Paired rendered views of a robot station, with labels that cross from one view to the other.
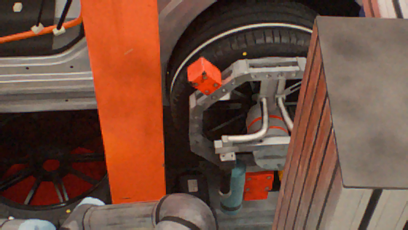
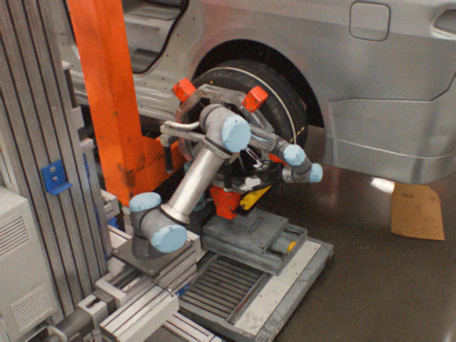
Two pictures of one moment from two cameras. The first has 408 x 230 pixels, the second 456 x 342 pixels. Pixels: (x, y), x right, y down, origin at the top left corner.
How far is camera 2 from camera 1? 189 cm
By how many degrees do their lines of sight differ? 39
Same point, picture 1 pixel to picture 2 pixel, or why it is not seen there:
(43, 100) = not seen: hidden behind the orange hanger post
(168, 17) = (186, 55)
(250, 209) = (233, 235)
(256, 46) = (217, 78)
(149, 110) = (100, 65)
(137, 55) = (89, 21)
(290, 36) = (240, 76)
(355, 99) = not seen: outside the picture
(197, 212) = not seen: hidden behind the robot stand
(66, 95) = (140, 102)
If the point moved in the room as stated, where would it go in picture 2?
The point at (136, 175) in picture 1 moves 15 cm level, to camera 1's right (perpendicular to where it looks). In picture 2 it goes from (103, 119) to (121, 128)
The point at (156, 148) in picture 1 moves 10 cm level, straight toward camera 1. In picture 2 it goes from (108, 98) to (92, 106)
